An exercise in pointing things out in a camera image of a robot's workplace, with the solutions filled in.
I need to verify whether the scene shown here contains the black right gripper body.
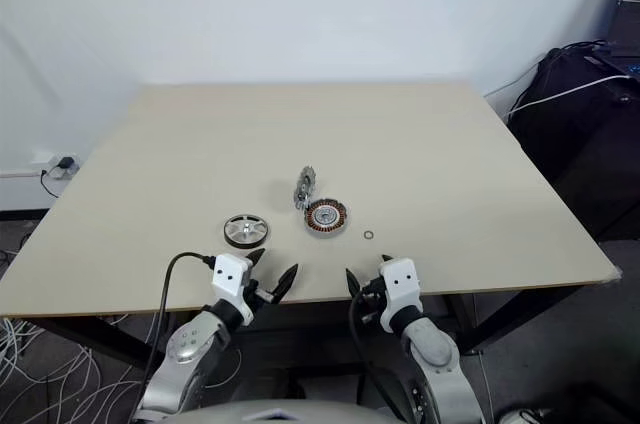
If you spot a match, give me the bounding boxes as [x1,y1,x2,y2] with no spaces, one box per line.
[357,277,386,323]

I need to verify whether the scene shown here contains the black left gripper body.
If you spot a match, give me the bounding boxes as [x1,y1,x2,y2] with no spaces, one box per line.
[243,277,282,316]

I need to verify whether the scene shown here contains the silver spoked rotor wheel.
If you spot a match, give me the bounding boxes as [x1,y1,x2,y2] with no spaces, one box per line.
[221,212,269,248]

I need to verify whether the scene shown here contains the copper wound motor stator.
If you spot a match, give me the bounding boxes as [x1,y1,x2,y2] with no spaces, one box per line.
[302,197,351,236]

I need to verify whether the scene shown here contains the grey robot torso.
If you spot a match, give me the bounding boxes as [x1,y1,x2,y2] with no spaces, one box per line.
[164,382,401,424]

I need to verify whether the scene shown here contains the black fabric bag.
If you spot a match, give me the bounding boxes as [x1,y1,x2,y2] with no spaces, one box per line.
[507,46,640,240]

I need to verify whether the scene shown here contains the black laptop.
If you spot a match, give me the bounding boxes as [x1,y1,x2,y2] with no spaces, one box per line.
[584,0,640,76]

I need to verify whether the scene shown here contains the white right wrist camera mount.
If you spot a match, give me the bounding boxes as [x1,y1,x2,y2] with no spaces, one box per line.
[378,257,424,334]

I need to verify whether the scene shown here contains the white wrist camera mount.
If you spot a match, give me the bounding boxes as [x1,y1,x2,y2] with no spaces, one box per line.
[378,257,424,334]
[210,253,258,328]

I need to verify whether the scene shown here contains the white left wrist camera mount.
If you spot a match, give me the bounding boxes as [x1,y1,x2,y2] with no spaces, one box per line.
[210,253,258,328]

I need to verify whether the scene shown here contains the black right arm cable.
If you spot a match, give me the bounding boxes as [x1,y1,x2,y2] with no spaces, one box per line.
[348,286,406,420]

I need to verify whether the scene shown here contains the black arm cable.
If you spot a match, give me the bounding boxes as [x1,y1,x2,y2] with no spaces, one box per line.
[348,286,406,420]
[143,251,217,390]

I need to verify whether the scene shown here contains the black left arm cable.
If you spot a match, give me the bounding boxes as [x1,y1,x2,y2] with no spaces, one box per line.
[143,251,217,390]

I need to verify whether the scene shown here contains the black metal table frame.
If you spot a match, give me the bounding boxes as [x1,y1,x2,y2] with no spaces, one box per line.
[29,288,526,380]

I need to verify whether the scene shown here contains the black adapter cable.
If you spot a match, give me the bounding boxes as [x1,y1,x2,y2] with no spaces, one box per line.
[39,166,64,199]

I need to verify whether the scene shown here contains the white wall power outlet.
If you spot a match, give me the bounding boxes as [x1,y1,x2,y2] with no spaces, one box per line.
[29,150,81,180]

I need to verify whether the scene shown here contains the white cable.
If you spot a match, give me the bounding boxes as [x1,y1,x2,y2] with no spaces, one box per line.
[504,74,632,121]

